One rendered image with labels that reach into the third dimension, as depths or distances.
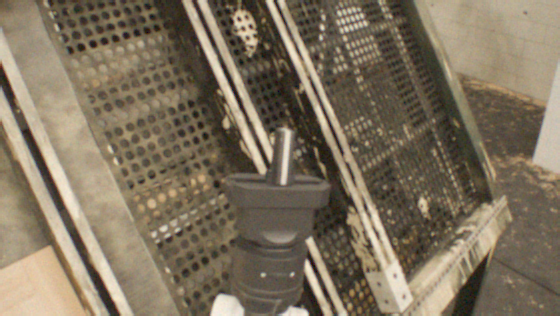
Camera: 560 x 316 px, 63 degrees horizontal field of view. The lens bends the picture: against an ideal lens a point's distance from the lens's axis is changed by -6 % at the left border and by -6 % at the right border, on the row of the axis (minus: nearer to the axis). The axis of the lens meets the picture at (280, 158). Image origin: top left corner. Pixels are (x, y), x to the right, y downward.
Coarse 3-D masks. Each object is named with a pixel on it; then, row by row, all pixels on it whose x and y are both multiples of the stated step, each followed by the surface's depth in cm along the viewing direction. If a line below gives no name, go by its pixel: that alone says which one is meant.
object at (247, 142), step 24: (168, 0) 104; (192, 0) 105; (192, 24) 102; (216, 24) 105; (192, 48) 105; (216, 48) 105; (216, 72) 103; (216, 96) 105; (240, 96) 106; (216, 120) 108; (240, 120) 104; (240, 144) 106; (264, 144) 107; (240, 168) 109; (264, 168) 106; (312, 240) 110; (312, 264) 110; (312, 288) 107; (312, 312) 111; (336, 312) 111
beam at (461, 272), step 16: (480, 208) 171; (464, 224) 164; (496, 224) 169; (464, 240) 154; (480, 240) 160; (496, 240) 167; (448, 256) 146; (464, 256) 152; (480, 256) 158; (432, 272) 140; (464, 272) 150; (416, 288) 135; (448, 288) 143; (432, 304) 137
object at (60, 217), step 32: (0, 32) 76; (0, 64) 77; (0, 96) 74; (0, 128) 76; (32, 128) 77; (32, 160) 76; (32, 192) 76; (64, 192) 78; (64, 224) 78; (64, 256) 76; (96, 256) 79; (96, 288) 82
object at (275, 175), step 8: (280, 128) 55; (280, 136) 54; (280, 144) 54; (272, 152) 57; (280, 152) 54; (272, 160) 57; (280, 160) 54; (272, 168) 56; (280, 168) 55; (272, 176) 55; (280, 176) 55; (280, 184) 55
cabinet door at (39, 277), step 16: (32, 256) 78; (48, 256) 79; (0, 272) 74; (16, 272) 75; (32, 272) 77; (48, 272) 79; (64, 272) 80; (0, 288) 73; (16, 288) 75; (32, 288) 76; (48, 288) 78; (64, 288) 80; (0, 304) 73; (16, 304) 74; (32, 304) 76; (48, 304) 77; (64, 304) 79; (80, 304) 81
